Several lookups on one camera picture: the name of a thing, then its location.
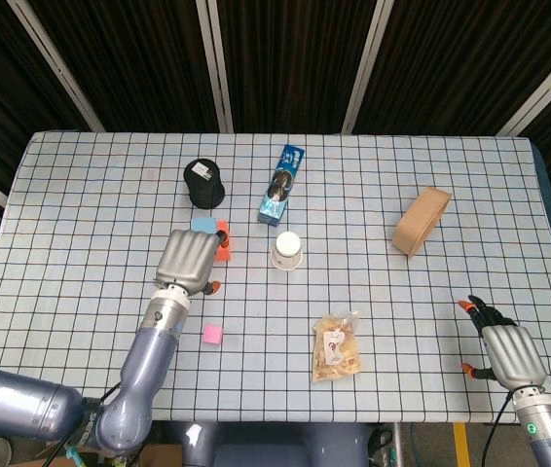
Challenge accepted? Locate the metal table leg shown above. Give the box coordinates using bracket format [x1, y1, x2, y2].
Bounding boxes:
[391, 421, 406, 467]

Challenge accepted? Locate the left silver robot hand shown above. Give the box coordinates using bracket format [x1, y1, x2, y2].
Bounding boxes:
[152, 229, 232, 297]

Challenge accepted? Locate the white paper cup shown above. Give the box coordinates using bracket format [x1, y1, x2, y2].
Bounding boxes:
[270, 232, 304, 270]

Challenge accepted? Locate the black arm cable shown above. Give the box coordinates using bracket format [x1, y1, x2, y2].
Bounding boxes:
[479, 392, 515, 467]
[46, 381, 124, 467]

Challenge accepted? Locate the red foam cube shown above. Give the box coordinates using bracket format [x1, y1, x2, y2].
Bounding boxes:
[214, 220, 234, 264]

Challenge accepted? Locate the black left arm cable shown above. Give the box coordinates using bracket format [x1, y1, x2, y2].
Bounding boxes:
[46, 381, 124, 467]

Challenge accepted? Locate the blue cookie box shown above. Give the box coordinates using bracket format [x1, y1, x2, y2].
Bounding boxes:
[256, 144, 306, 228]

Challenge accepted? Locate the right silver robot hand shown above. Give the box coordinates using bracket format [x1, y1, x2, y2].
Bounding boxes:
[458, 294, 549, 392]

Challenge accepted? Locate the blue checkered tablecloth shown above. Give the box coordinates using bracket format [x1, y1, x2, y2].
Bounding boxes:
[0, 129, 551, 423]

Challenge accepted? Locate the grey-blue robot torso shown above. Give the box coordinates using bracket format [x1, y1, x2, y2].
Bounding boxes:
[181, 421, 372, 467]

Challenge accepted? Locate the black mesh pen holder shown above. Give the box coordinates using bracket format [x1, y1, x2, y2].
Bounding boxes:
[182, 158, 227, 211]

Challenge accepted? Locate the clear snack bag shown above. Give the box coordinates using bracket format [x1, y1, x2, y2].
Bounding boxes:
[311, 310, 362, 384]

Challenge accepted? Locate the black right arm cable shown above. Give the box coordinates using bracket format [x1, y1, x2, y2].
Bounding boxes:
[479, 392, 515, 467]

